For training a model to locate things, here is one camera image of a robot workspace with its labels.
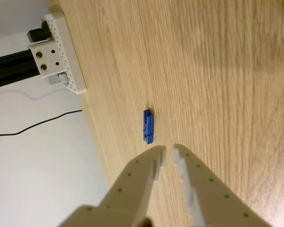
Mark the cream gripper left finger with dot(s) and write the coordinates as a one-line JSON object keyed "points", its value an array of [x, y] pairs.
{"points": [[123, 189]]}

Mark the cream gripper right finger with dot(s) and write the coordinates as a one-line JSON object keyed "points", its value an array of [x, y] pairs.
{"points": [[208, 196]]}

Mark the grey mounting block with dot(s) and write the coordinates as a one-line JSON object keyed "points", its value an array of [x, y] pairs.
{"points": [[53, 80]]}

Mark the black clamp block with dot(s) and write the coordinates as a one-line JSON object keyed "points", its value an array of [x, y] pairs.
{"points": [[38, 34]]}

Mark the white perforated base plate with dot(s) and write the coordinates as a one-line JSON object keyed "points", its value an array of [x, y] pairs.
{"points": [[71, 66]]}

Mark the white post bracket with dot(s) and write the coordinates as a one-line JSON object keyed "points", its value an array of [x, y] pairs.
{"points": [[47, 59]]}

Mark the black aluminium extrusion post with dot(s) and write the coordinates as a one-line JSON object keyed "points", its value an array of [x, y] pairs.
{"points": [[11, 68]]}

